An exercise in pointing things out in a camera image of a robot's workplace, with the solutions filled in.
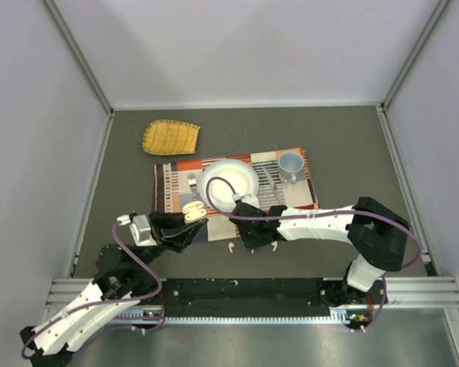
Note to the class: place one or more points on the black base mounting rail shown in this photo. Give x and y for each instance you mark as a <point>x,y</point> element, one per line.
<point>262,297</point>

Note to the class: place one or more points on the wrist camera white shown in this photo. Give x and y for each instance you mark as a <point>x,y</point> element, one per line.
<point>140,229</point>
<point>248,198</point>

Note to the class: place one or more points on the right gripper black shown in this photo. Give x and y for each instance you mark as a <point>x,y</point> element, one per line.
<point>249,243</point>

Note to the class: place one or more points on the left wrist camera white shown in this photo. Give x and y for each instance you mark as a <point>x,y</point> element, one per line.
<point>140,229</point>

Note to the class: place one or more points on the colourful patchwork placemat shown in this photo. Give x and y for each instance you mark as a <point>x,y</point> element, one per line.
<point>172,192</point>

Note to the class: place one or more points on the white earbud charging case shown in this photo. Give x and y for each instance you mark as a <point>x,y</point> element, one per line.
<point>194,211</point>

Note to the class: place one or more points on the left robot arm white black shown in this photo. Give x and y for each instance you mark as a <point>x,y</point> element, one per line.
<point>124,279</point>

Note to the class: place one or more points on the silver fork pink handle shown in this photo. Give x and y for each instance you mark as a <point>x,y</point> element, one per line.
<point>192,182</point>

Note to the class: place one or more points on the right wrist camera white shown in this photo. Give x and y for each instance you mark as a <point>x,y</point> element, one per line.
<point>248,198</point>

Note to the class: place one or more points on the white round plate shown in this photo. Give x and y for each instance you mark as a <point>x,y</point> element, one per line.
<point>224,178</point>

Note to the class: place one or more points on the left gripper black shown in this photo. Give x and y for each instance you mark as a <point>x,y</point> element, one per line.
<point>164,226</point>

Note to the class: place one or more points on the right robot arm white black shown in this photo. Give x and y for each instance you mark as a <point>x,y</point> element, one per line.
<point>377,233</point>

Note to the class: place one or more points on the aluminium frame post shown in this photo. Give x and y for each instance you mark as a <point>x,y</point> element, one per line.
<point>440,10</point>
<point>77,55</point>

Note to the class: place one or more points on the light blue mug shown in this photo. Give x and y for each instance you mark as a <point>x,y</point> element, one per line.
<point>290,164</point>

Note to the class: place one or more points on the aluminium frame left post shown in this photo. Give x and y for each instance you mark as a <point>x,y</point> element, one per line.
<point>77,55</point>

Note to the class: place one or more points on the aluminium frame front beam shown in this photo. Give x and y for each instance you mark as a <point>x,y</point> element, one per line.
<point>400,293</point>

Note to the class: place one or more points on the aluminium frame right post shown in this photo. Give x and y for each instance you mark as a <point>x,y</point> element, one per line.
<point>440,10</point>

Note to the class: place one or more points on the yellow woven cloth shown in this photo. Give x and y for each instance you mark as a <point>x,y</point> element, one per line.
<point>165,137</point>

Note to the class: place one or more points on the silver knife pink handle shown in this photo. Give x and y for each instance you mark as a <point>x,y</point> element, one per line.
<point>273,186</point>

